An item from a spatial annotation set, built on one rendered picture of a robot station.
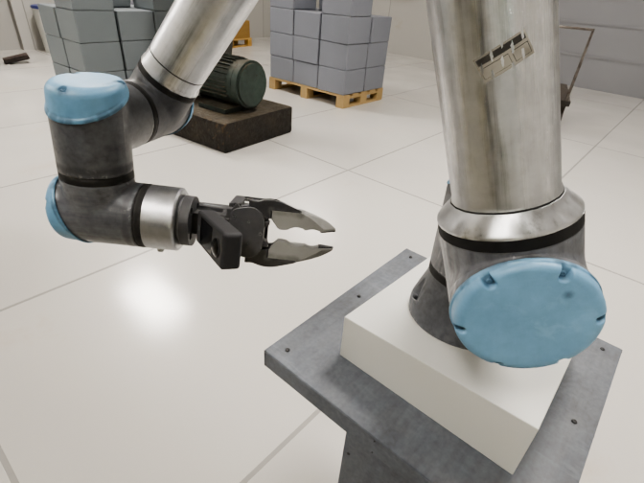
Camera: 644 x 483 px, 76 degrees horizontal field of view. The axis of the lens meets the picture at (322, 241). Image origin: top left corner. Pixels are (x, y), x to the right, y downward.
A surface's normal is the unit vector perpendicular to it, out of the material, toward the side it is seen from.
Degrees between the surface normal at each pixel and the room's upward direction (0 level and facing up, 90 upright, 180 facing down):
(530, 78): 79
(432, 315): 67
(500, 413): 90
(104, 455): 0
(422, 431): 0
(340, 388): 0
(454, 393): 90
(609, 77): 90
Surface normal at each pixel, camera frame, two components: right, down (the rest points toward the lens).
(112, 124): 0.86, 0.33
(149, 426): 0.07, -0.84
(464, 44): -0.66, 0.45
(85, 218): -0.03, 0.47
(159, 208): 0.11, -0.23
